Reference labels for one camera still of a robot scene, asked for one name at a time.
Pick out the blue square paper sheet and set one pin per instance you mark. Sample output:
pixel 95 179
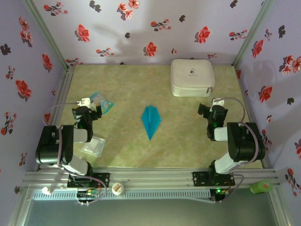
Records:
pixel 151 120

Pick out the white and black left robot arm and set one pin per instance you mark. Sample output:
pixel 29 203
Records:
pixel 80 135

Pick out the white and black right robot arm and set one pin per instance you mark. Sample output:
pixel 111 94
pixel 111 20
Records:
pixel 222 133

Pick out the light blue snack packet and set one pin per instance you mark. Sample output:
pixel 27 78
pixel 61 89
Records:
pixel 107 106

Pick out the white zippered pouch case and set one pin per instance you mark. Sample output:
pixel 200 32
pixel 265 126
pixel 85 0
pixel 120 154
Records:
pixel 191 77

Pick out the clear plastic bag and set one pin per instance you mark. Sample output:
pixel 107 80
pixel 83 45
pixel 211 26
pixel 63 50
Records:
pixel 94 146

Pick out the circuit board with lit leds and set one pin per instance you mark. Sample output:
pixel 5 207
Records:
pixel 221 191
pixel 88 193

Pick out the white jar with red label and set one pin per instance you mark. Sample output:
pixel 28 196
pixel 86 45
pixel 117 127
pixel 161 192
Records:
pixel 118 188

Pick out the green plastic bottle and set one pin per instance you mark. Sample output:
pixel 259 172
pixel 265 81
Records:
pixel 259 187

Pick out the small white bottle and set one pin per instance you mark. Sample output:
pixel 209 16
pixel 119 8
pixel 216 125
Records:
pixel 46 190

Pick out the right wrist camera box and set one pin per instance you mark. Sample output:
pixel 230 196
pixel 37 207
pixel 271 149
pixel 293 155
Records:
pixel 217 101

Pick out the aluminium side rail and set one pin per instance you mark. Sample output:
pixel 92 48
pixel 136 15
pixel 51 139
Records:
pixel 240 82
pixel 61 94

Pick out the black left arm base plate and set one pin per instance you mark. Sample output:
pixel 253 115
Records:
pixel 104 179

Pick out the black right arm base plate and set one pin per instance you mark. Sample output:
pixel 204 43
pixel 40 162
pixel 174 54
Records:
pixel 200 179

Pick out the aluminium frame rail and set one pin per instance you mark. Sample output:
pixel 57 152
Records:
pixel 152 177

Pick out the aluminium corner post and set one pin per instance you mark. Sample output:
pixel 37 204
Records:
pixel 252 33
pixel 44 33

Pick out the aluminium lower frame bar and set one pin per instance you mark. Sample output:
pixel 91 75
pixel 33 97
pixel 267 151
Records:
pixel 20 207
pixel 281 209

